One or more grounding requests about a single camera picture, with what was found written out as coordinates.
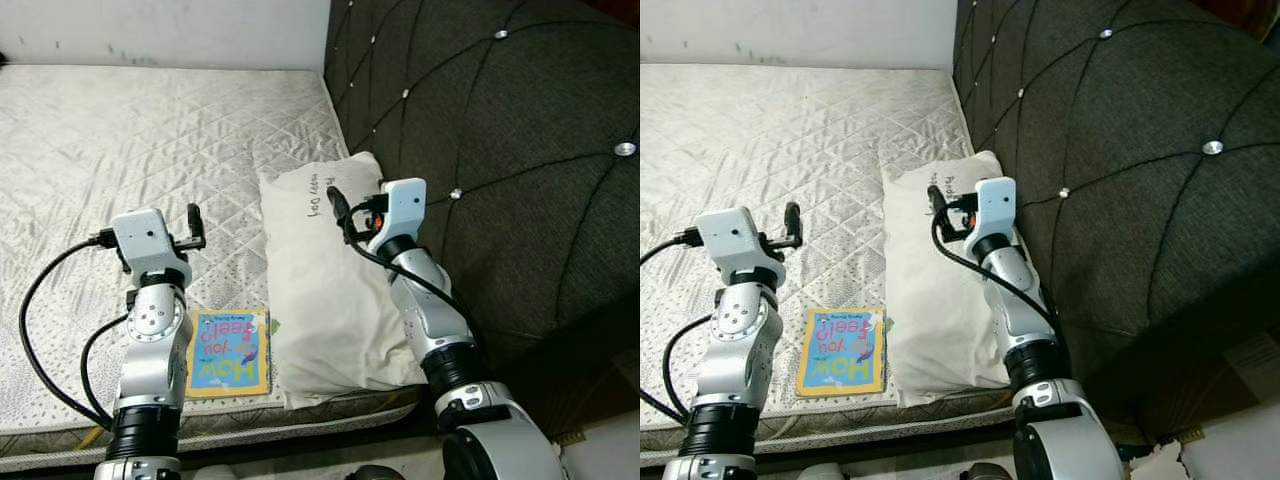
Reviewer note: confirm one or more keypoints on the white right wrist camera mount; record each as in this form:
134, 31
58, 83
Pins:
405, 205
995, 205

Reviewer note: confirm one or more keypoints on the robot right leg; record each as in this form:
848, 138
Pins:
375, 473
985, 472

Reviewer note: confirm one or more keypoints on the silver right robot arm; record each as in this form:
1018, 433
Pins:
430, 320
1020, 310

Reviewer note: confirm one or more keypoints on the robot leg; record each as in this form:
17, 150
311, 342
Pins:
840, 473
375, 473
985, 472

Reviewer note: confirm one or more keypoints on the dark tufted headboard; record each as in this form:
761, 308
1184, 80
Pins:
1150, 230
520, 200

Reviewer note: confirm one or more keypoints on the robot left leg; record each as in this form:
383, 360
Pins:
840, 473

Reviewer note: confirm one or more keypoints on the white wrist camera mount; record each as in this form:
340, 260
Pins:
730, 238
145, 240
405, 205
995, 205

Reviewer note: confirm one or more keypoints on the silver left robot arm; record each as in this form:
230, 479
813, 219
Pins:
150, 370
740, 360

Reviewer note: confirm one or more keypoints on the white quilted mattress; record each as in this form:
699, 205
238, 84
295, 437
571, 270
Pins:
150, 130
780, 130

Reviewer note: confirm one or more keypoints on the colourful children's book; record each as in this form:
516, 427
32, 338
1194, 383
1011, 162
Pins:
228, 355
840, 352

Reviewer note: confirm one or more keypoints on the white pillow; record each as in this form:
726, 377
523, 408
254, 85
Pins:
935, 310
320, 300

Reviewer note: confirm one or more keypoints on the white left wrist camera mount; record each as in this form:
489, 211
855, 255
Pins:
730, 238
145, 240

